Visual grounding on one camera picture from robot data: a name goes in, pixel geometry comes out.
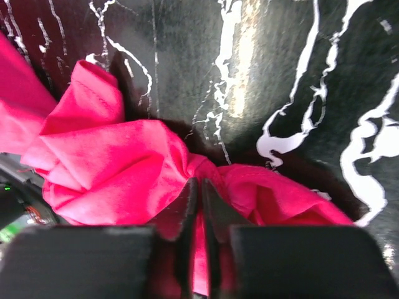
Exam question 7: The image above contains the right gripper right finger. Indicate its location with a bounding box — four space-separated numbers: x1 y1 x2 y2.
201 179 252 298

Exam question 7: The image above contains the black marble pattern mat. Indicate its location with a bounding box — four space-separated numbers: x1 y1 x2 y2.
1 1 398 272

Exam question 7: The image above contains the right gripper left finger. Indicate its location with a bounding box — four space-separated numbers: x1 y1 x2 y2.
146 178 198 298

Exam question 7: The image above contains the magenta t shirt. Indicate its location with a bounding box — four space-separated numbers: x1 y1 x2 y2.
0 31 355 297

